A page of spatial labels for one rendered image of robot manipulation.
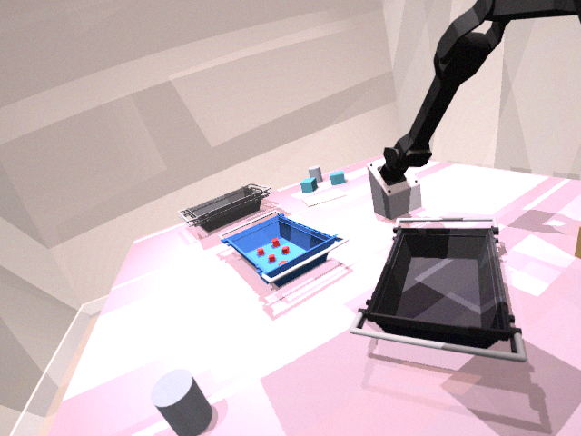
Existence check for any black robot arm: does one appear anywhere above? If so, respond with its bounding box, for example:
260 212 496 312
377 0 577 186

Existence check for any grey cylinder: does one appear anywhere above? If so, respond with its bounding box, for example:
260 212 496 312
309 165 323 183
151 368 212 436

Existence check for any teal cube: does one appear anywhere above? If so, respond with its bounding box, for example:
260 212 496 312
300 177 318 193
330 170 346 185

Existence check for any blue plastic tray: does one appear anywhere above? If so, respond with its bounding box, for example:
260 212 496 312
221 213 342 287

